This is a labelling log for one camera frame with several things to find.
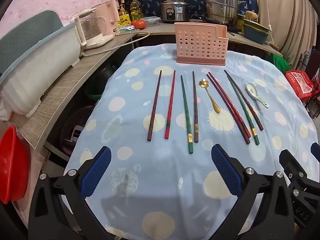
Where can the dark pot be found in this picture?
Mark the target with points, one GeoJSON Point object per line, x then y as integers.
{"type": "Point", "coordinates": [106, 72]}

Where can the clear food container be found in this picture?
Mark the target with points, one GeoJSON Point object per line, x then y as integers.
{"type": "Point", "coordinates": [152, 22]}

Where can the red plastic basin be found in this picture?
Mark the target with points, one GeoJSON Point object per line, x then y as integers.
{"type": "Point", "coordinates": [13, 160]}

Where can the green plastic bag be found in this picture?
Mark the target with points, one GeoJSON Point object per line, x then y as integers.
{"type": "Point", "coordinates": [281, 63]}

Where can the blue rectangular basin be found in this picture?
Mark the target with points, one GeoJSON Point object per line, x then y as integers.
{"type": "Point", "coordinates": [253, 37]}

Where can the clear oil bottle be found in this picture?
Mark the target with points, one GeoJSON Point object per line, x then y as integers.
{"type": "Point", "coordinates": [135, 8]}

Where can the red tomato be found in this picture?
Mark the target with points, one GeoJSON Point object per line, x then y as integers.
{"type": "Point", "coordinates": [138, 24]}

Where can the pink electric kettle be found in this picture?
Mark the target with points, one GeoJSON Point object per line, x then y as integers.
{"type": "Point", "coordinates": [107, 17]}

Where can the yellow loofah sponge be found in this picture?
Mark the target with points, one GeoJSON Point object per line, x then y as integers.
{"type": "Point", "coordinates": [251, 15]}

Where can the blue dotted tablecloth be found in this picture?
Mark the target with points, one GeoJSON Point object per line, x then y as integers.
{"type": "Point", "coordinates": [160, 180]}

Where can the stainless steel steamer pot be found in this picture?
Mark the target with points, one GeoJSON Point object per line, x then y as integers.
{"type": "Point", "coordinates": [221, 5]}

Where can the white glass kettle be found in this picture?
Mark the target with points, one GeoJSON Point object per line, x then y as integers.
{"type": "Point", "coordinates": [92, 27]}

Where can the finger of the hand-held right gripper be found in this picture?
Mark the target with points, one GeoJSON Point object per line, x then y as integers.
{"type": "Point", "coordinates": [291, 163]}
{"type": "Point", "coordinates": [316, 148]}

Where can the purple chopstick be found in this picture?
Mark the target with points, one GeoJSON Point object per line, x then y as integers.
{"type": "Point", "coordinates": [155, 105]}

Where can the green basin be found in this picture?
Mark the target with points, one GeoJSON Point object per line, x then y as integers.
{"type": "Point", "coordinates": [93, 94]}

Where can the white green packet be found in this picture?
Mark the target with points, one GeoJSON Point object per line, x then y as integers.
{"type": "Point", "coordinates": [127, 28]}

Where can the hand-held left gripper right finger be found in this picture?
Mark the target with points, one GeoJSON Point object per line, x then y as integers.
{"type": "Point", "coordinates": [225, 170]}

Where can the gold flower spoon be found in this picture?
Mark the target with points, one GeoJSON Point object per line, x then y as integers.
{"type": "Point", "coordinates": [203, 83]}

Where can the beige curtain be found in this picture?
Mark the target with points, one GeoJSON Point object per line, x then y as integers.
{"type": "Point", "coordinates": [287, 10]}

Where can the red plastic bag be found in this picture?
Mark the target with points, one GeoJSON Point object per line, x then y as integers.
{"type": "Point", "coordinates": [298, 85]}

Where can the yellow label oil bottle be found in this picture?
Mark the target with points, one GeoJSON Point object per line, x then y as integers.
{"type": "Point", "coordinates": [124, 17]}

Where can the silver rice cooker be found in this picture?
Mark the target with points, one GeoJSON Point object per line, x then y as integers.
{"type": "Point", "coordinates": [175, 10]}

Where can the white ceramic spoon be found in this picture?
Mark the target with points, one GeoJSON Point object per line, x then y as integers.
{"type": "Point", "coordinates": [250, 88]}

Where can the light blue plastic tub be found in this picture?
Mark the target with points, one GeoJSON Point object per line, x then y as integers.
{"type": "Point", "coordinates": [37, 67]}

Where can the green chopstick gold band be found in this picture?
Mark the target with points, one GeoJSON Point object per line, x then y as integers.
{"type": "Point", "coordinates": [186, 112]}

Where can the pink perforated utensil holder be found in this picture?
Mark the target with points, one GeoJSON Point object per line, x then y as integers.
{"type": "Point", "coordinates": [200, 42]}

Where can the grey woodgrain counter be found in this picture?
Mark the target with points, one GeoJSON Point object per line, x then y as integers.
{"type": "Point", "coordinates": [65, 90]}

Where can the dark red chopstick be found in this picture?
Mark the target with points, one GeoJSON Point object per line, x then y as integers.
{"type": "Point", "coordinates": [227, 109]}

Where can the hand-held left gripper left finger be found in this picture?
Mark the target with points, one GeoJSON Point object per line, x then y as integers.
{"type": "Point", "coordinates": [97, 172]}

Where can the teal yellow-rimmed basin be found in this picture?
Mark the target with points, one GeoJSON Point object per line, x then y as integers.
{"type": "Point", "coordinates": [257, 25]}

